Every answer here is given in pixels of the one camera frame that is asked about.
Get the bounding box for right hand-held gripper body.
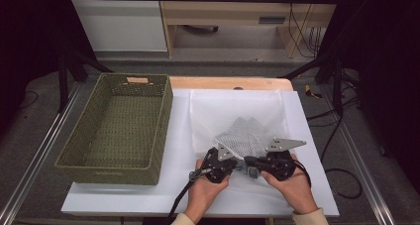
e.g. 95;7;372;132
263;137;308;182

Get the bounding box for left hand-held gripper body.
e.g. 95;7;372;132
200;143;238;185

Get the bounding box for green woven basket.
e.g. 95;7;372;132
53;71;174;186

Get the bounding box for person's right hand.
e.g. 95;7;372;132
260;153;320;216

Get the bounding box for person's left hand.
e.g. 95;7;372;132
183;158;232;225

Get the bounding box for yellow and black tool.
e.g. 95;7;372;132
304;84;323;100

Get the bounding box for black metal stand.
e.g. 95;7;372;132
57;50;113;114
278;53;345;117

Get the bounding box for black curtain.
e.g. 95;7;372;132
316;0;420;186
0;0;97;137

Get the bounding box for light wooden desk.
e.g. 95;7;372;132
157;0;343;58

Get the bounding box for white cabinet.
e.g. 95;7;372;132
65;0;167;53

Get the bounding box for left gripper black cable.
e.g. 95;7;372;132
166;168;212;225

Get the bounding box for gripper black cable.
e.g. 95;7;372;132
291;159;313;188
166;168;212;225

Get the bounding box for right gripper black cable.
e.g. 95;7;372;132
291;159;313;188

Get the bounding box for looped black floor cable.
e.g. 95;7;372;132
320;115;365;200

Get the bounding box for aluminium floor rail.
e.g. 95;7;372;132
0;82;83;225
318;85;397;225

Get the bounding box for hanging black cables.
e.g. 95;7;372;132
288;3;326;59

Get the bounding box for thin black floor cable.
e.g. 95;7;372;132
19;90;39;109

